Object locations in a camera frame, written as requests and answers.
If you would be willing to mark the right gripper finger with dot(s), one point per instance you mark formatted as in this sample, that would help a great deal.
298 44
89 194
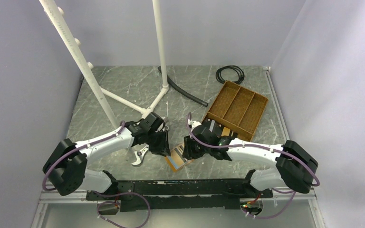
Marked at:
189 148
198 151

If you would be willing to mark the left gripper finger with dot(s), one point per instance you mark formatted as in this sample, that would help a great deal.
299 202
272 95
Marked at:
165 150
157 145

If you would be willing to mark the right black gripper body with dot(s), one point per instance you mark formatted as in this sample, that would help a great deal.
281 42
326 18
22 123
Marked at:
208 149

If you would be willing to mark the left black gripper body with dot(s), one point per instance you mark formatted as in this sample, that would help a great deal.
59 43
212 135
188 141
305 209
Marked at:
150 134

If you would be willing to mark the brown woven divided tray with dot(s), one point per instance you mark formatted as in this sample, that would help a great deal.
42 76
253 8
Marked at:
238 109

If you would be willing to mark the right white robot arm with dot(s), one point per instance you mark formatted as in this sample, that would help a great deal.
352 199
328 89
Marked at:
288 164

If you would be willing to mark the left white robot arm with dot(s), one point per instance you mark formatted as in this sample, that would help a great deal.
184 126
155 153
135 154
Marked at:
66 170

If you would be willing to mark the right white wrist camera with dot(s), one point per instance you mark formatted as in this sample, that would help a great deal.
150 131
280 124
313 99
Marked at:
194 124

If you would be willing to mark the red handled adjustable wrench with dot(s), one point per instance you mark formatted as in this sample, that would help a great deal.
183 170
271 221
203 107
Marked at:
139 155

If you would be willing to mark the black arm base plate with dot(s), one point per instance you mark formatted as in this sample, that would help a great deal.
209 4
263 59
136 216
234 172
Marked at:
135 195

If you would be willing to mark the aluminium extrusion rail frame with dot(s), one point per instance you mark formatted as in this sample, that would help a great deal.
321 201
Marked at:
303 211

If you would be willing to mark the white PVC pipe frame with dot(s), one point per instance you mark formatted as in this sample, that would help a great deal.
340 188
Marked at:
55 15

